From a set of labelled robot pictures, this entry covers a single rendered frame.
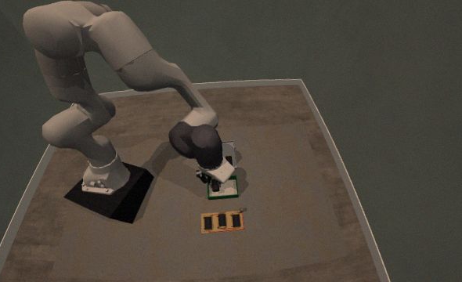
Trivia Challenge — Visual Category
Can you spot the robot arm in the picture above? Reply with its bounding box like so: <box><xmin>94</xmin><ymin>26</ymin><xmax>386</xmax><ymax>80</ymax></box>
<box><xmin>23</xmin><ymin>1</ymin><xmax>235</xmax><ymax>195</ymax></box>

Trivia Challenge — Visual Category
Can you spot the green open-top box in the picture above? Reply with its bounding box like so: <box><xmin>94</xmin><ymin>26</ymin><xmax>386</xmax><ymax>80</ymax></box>
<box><xmin>207</xmin><ymin>175</ymin><xmax>239</xmax><ymax>200</ymax></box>

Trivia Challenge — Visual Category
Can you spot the black battery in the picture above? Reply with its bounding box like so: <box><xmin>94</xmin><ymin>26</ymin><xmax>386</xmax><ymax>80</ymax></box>
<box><xmin>218</xmin><ymin>214</ymin><xmax>226</xmax><ymax>229</ymax></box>
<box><xmin>204</xmin><ymin>215</ymin><xmax>212</xmax><ymax>230</ymax></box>
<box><xmin>232</xmin><ymin>212</ymin><xmax>240</xmax><ymax>227</ymax></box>
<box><xmin>226</xmin><ymin>155</ymin><xmax>233</xmax><ymax>166</ymax></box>
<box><xmin>211</xmin><ymin>178</ymin><xmax>219</xmax><ymax>192</ymax></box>

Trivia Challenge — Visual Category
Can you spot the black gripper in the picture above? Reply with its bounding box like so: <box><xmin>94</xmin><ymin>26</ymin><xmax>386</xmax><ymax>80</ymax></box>
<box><xmin>197</xmin><ymin>170</ymin><xmax>221</xmax><ymax>188</ymax></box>

